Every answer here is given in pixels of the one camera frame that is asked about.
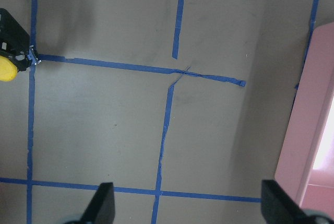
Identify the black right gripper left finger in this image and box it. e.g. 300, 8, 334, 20
79, 182, 115, 224

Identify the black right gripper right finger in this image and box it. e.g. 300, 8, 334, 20
261, 180, 305, 224

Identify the yellow push button switch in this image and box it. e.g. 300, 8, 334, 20
1, 8, 41, 82

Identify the pink plastic bin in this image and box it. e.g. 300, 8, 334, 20
275, 23, 333, 217

